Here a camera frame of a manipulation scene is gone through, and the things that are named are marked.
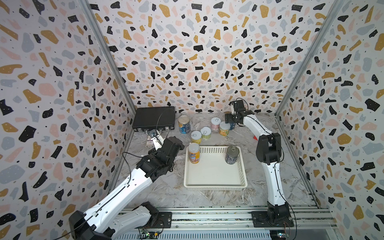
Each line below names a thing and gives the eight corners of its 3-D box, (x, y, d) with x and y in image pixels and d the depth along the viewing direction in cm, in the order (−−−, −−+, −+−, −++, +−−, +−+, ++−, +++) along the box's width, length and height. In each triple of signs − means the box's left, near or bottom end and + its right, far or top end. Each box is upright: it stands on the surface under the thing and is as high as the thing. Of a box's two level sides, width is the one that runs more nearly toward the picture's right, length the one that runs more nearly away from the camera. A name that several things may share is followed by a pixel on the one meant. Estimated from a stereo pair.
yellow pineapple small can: (190, 144, 106) (190, 139, 101) (191, 135, 111) (191, 130, 106) (201, 144, 106) (201, 139, 101) (201, 135, 111) (201, 130, 106)
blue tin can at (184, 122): (179, 134, 111) (177, 124, 103) (180, 124, 117) (178, 115, 109) (190, 134, 112) (189, 124, 103) (190, 124, 118) (190, 115, 109)
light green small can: (202, 141, 108) (202, 136, 103) (200, 132, 113) (200, 127, 108) (211, 140, 108) (212, 134, 104) (209, 131, 114) (209, 126, 109)
